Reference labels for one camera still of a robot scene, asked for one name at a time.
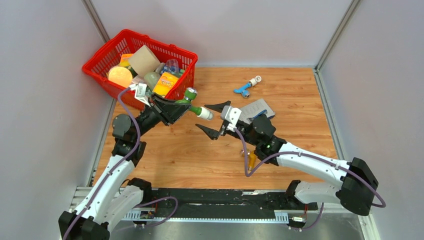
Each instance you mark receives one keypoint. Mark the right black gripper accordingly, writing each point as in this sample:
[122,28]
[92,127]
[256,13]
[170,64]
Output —
[212,133]

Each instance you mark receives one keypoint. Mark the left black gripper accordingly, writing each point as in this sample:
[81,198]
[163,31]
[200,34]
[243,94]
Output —
[166,113]

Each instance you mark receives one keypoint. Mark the white pipe elbow fitting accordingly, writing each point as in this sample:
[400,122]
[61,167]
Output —
[205,114]

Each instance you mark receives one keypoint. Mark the green water faucet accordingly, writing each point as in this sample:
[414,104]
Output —
[190,94]

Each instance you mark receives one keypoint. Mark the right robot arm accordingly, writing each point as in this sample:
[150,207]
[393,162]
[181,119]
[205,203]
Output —
[350,183]

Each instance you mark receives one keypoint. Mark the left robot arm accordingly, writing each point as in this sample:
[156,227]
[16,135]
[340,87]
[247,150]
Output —
[98,214]

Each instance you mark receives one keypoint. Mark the yellow orange snack packet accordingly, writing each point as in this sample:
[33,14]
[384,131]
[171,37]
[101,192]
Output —
[165,84]

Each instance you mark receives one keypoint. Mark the pale green soap bar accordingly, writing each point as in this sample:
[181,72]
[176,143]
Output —
[151,79]

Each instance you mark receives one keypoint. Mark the razor blister pack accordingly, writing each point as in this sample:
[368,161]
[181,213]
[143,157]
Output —
[254,109]

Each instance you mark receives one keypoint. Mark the pink wrapped soap bar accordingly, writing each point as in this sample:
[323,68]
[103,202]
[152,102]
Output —
[138,80]

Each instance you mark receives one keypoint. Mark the blue faucet with white fitting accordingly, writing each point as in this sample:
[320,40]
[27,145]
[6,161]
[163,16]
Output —
[243,91]

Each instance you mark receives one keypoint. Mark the brown cardboard box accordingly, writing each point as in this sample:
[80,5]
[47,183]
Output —
[144,61]

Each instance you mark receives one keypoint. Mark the orange round sponge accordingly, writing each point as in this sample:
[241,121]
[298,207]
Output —
[120,76]

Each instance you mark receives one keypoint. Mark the yellow brass faucet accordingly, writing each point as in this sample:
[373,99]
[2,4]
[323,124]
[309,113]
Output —
[251,159]

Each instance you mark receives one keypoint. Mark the orange packet in basket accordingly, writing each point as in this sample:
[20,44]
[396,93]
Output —
[124,60]

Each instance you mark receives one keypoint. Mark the red plastic shopping basket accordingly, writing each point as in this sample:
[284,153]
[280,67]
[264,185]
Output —
[128,42]

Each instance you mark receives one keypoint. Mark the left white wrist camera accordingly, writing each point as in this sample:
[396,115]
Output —
[140,93]

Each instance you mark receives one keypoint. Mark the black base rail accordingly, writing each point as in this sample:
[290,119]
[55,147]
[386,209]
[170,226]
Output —
[222,203]

